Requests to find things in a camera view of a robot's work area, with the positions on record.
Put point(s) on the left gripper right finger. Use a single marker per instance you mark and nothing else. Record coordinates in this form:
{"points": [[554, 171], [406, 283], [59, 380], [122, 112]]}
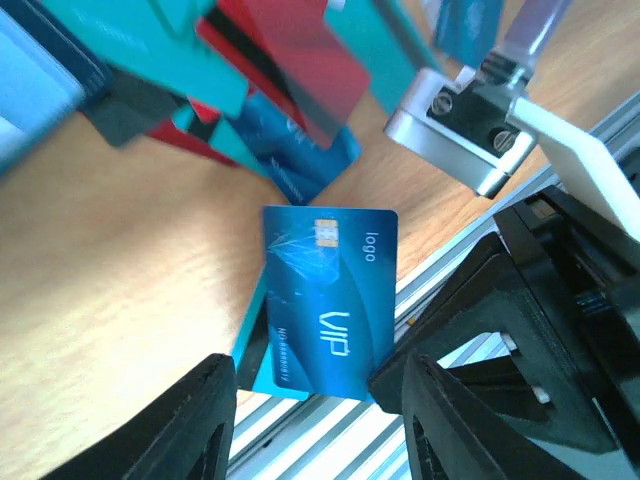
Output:
{"points": [[471, 422]]}

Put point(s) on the red card pile centre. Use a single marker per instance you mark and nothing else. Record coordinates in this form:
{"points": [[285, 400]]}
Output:
{"points": [[286, 51]]}

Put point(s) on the dark blue card holder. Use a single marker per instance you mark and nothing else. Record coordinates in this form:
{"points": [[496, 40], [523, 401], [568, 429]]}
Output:
{"points": [[47, 73]]}

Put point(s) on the blue VIP card pile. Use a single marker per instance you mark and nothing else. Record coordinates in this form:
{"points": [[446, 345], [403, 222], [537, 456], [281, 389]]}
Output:
{"points": [[330, 277]]}

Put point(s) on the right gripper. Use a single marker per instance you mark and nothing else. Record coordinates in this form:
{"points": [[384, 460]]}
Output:
{"points": [[560, 284]]}

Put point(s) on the teal card pile left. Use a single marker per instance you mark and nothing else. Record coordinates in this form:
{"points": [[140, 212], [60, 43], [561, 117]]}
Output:
{"points": [[157, 41]]}

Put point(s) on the teal card front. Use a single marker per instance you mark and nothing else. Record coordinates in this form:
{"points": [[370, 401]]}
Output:
{"points": [[252, 341]]}

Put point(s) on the blue VIP card right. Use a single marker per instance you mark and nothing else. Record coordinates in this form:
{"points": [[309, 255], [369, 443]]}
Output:
{"points": [[466, 30]]}

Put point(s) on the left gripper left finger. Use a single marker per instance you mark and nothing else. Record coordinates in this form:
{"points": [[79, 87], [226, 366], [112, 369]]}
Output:
{"points": [[186, 433]]}

